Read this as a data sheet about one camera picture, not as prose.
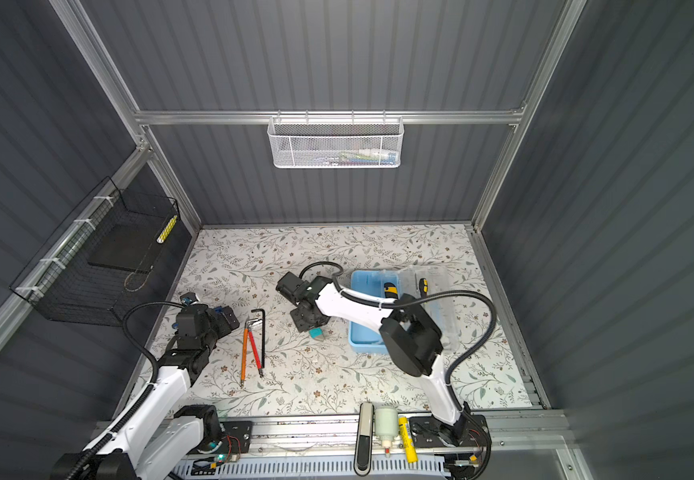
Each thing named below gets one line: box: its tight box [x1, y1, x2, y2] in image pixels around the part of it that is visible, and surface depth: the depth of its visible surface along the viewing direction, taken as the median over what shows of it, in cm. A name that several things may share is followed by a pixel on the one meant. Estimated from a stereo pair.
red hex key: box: [246, 318, 264, 377], surface depth 91 cm
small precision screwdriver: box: [419, 278, 429, 298], surface depth 90 cm
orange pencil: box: [240, 328, 249, 388], surface depth 89 cm
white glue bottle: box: [375, 407, 399, 457], surface depth 71 cm
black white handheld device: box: [354, 402, 375, 477], surface depth 72 cm
